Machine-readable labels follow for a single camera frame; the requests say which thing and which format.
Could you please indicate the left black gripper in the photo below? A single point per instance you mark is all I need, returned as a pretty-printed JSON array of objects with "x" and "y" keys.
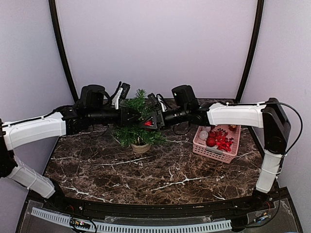
[{"x": 123, "y": 120}]

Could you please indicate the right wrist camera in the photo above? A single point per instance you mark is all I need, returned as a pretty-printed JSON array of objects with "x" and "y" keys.
[{"x": 158, "y": 101}]

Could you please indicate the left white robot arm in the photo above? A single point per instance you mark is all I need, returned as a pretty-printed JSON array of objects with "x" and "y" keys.
[{"x": 16, "y": 134}]

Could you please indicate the left black frame pole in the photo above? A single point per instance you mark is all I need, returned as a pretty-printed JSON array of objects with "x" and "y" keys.
[{"x": 61, "y": 48}]

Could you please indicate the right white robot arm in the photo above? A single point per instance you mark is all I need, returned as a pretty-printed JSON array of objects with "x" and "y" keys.
[{"x": 267, "y": 117}]

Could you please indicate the black frame pole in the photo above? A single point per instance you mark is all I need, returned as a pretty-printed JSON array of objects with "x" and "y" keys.
[
  {"x": 251, "y": 50},
  {"x": 61, "y": 48}
]

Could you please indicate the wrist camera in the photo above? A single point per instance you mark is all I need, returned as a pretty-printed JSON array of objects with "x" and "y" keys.
[
  {"x": 120, "y": 94},
  {"x": 158, "y": 101}
]

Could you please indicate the pink plastic basket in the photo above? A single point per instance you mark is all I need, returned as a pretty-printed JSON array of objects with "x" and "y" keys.
[{"x": 200, "y": 147}]

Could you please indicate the right black frame pole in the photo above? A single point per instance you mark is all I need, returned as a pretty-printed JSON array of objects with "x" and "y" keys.
[{"x": 251, "y": 50}]

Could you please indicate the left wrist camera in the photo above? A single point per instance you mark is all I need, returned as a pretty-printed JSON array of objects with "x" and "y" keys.
[{"x": 120, "y": 94}]

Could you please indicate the small green christmas tree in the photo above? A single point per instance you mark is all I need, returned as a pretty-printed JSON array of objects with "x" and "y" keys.
[{"x": 139, "y": 139}]

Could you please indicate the red ball ornament cluster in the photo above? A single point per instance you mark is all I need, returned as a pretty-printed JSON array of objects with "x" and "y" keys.
[{"x": 219, "y": 138}]

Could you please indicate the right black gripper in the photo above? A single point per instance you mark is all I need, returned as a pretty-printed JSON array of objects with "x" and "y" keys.
[{"x": 157, "y": 125}]

